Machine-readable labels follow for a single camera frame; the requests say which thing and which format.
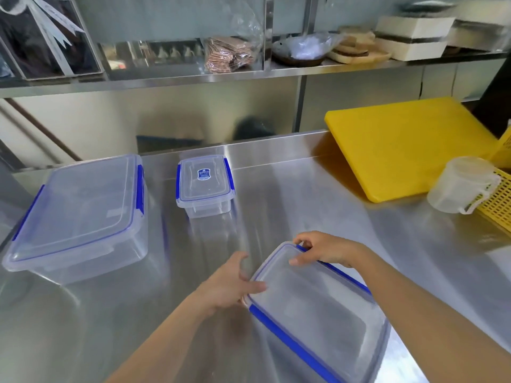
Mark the crumpled clear plastic bag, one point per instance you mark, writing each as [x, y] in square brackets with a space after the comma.
[311, 44]

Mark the person's right hand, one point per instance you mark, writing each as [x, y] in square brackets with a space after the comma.
[335, 251]

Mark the white box with dark band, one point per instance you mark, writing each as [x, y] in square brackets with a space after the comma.
[415, 49]
[415, 27]

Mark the dark bowl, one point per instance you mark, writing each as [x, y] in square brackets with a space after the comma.
[297, 60]

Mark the large clear lidded food container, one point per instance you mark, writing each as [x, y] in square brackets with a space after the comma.
[80, 219]

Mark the dark clear gift box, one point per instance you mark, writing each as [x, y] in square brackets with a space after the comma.
[28, 47]

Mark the person's left hand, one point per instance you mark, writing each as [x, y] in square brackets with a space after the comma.
[221, 287]

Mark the white ribbon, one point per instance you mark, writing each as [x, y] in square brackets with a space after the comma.
[52, 29]

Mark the stainless steel tray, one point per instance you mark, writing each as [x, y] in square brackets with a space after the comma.
[479, 35]

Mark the clear plastic measuring jug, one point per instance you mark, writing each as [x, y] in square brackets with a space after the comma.
[455, 187]

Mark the person's right forearm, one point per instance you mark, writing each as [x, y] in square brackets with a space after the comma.
[431, 315]

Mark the medium clear lidded food container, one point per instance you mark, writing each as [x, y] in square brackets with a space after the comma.
[319, 311]

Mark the bag of brown wafers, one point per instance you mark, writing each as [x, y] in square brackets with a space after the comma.
[227, 53]

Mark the stack of wooden boards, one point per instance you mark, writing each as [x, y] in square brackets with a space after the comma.
[357, 51]

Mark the person's left forearm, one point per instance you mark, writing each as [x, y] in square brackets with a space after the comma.
[159, 347]

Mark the small clear labelled food container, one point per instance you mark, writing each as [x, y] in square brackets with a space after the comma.
[204, 187]

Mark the person's left thumb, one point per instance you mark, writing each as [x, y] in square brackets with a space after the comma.
[255, 287]

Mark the yellow plastic basket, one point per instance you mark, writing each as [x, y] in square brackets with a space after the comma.
[499, 203]

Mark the yellow cutting board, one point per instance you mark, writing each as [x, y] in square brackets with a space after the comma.
[403, 147]

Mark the person's right thumb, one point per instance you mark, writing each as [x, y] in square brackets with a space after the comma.
[302, 260]

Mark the stainless steel wall shelf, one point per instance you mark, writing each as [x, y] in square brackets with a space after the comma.
[179, 81]

